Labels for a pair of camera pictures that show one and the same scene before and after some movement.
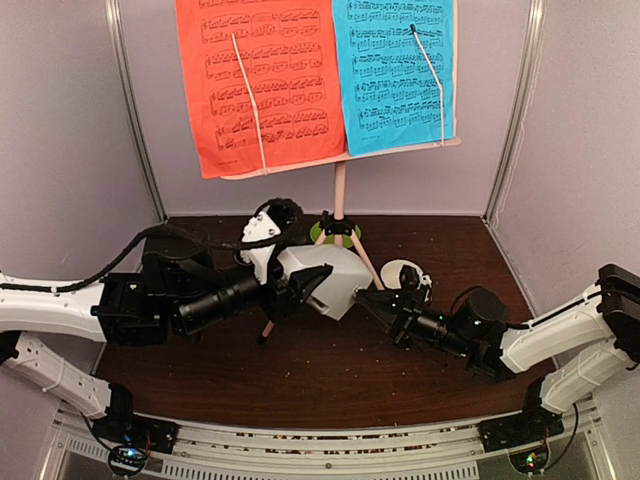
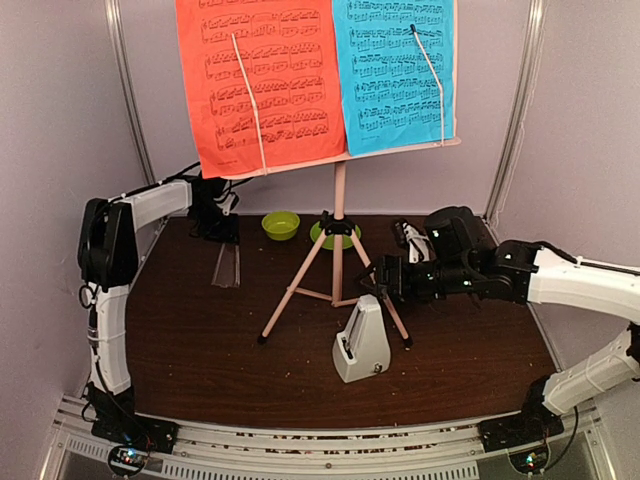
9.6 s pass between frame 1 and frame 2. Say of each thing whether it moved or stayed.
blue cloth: stayed
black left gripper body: moved
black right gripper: moved
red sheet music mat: stayed
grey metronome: moved
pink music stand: stayed
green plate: stayed
